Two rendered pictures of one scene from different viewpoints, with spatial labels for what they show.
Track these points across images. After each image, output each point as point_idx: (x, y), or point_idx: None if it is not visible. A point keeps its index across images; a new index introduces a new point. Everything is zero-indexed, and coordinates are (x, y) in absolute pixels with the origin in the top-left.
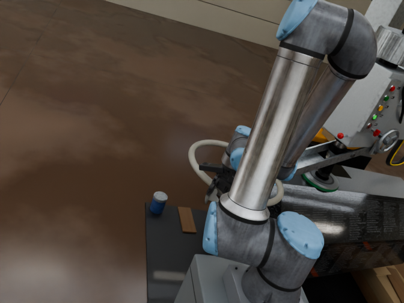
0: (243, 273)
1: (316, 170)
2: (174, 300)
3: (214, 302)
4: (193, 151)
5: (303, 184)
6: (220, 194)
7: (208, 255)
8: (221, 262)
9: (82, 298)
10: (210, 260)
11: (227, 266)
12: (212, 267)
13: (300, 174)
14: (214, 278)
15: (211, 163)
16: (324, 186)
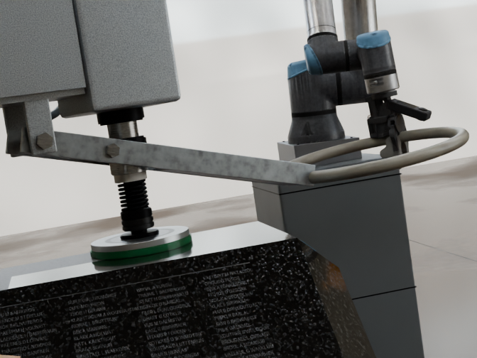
0: (343, 138)
1: (147, 237)
2: (408, 239)
3: (365, 155)
4: (456, 128)
5: (199, 232)
6: (387, 155)
7: (382, 158)
8: (365, 159)
9: None
10: (379, 157)
11: (358, 160)
12: (374, 157)
13: (196, 239)
14: (370, 156)
15: (412, 107)
16: (150, 228)
